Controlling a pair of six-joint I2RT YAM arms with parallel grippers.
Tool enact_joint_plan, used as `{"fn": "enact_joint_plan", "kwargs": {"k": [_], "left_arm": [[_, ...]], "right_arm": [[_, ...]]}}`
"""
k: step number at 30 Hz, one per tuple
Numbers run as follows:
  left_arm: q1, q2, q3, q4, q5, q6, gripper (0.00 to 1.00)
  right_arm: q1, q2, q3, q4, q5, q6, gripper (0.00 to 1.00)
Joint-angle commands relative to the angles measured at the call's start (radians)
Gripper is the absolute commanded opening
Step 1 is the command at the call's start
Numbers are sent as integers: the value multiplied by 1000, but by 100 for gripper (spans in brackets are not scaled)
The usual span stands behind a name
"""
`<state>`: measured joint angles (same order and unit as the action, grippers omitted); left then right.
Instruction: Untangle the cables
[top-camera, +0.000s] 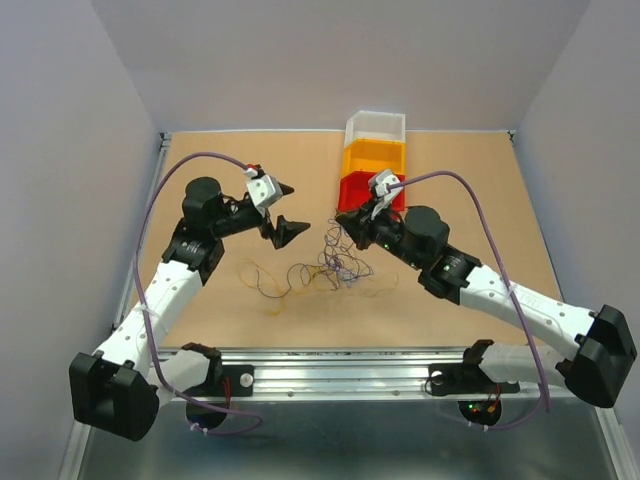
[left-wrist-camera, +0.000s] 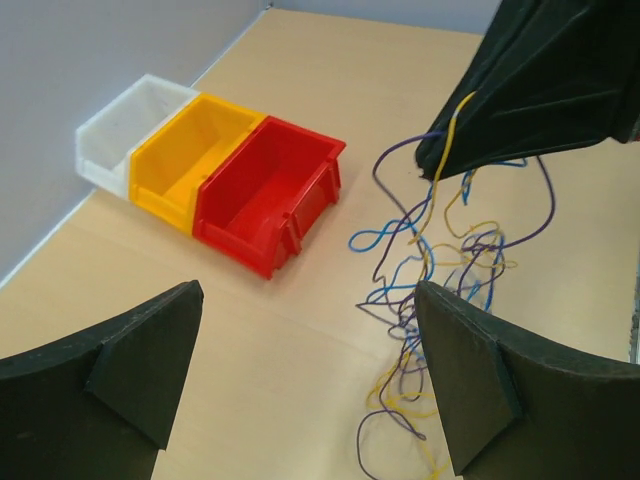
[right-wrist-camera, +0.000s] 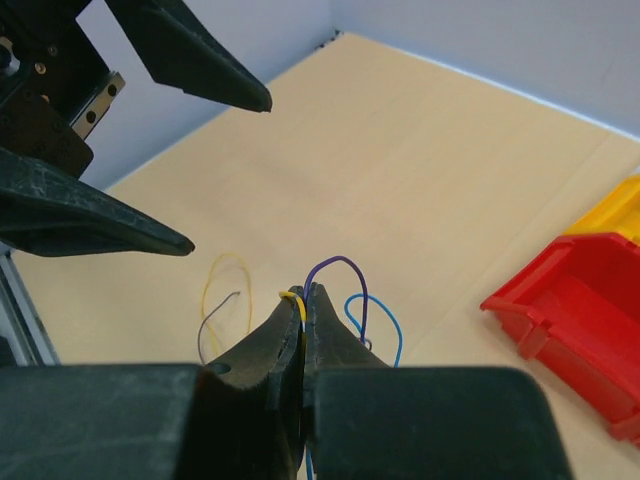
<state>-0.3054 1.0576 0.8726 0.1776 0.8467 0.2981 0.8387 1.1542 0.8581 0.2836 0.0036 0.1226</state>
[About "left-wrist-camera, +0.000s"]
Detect thin coloured wires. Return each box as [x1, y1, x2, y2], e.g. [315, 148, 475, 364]
[348, 89, 557, 480]

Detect yellow plastic bin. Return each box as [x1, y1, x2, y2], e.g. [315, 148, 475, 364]
[129, 93, 266, 236]

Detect red plastic bin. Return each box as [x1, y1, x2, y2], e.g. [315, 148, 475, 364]
[192, 116, 346, 279]

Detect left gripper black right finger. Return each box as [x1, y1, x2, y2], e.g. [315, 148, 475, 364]
[415, 281, 639, 479]

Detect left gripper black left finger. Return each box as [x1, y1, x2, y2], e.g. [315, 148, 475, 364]
[1, 280, 204, 479]

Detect white plastic bin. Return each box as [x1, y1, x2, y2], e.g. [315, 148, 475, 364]
[75, 74, 199, 201]

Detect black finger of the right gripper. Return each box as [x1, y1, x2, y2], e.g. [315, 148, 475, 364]
[415, 0, 639, 180]

